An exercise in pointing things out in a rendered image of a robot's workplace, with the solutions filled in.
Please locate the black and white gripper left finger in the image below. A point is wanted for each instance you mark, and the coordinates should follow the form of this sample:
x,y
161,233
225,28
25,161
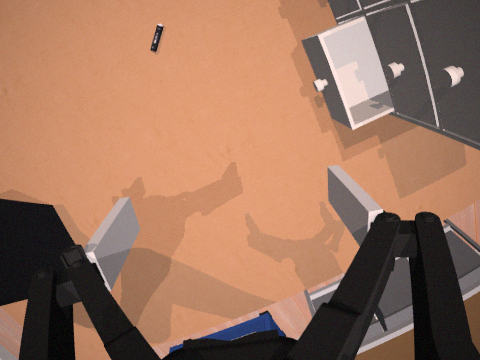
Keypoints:
x,y
48,333

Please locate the white chest of drawers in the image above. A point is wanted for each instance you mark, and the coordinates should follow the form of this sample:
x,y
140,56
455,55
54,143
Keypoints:
x,y
380,6

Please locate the black aaa battery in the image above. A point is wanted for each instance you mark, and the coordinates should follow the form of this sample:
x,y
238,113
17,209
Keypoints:
x,y
157,37

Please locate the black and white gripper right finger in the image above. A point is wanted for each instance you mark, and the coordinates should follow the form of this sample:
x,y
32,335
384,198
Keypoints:
x,y
441,329

